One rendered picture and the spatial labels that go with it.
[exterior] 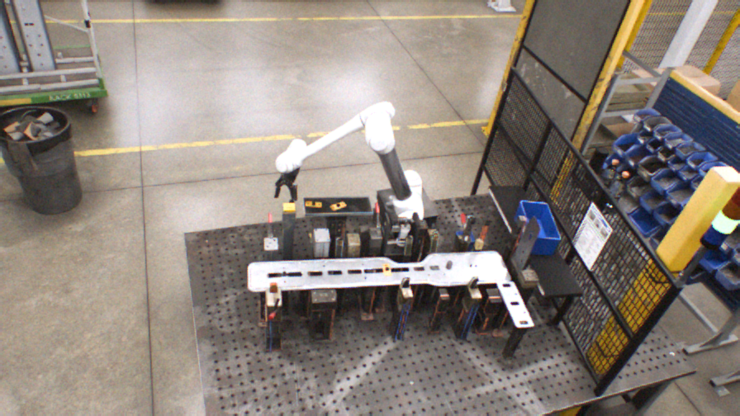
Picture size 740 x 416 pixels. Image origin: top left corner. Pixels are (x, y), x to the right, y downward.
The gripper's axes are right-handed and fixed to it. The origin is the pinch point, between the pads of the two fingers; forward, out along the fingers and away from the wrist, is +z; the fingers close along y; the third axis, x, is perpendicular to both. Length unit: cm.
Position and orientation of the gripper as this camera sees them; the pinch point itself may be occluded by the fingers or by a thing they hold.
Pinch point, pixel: (282, 201)
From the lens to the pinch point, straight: 338.9
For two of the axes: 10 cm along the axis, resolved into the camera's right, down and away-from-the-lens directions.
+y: -6.8, -5.1, 5.2
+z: -3.1, 8.5, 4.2
